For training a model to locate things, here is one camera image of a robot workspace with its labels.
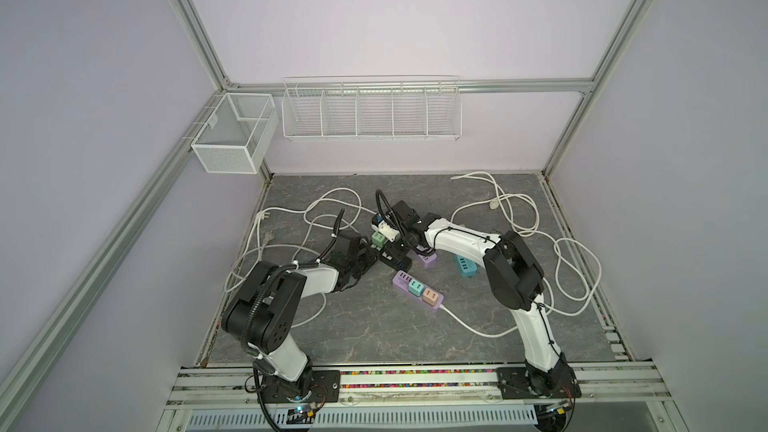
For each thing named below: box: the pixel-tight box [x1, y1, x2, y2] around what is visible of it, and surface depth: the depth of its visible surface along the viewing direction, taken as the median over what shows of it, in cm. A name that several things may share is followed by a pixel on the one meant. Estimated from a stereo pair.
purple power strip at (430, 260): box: [418, 253, 438, 269], surface depth 96 cm
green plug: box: [371, 232, 385, 247], surface depth 95 cm
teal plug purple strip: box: [408, 279, 425, 297], surface depth 85 cm
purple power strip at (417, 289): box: [392, 270, 445, 309], surface depth 86 cm
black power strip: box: [370, 239, 413, 272], surface depth 89 cm
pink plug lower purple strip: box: [422, 287, 439, 306], surface depth 84 cm
